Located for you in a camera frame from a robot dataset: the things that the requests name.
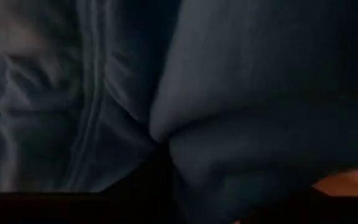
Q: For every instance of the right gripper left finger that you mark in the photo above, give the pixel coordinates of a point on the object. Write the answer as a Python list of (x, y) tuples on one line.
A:
[(73, 208)]

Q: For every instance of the navy blue garment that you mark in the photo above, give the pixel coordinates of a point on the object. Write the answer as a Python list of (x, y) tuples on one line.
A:
[(228, 77)]

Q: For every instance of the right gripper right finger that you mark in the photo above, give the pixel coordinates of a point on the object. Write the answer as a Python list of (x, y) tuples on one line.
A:
[(337, 211)]

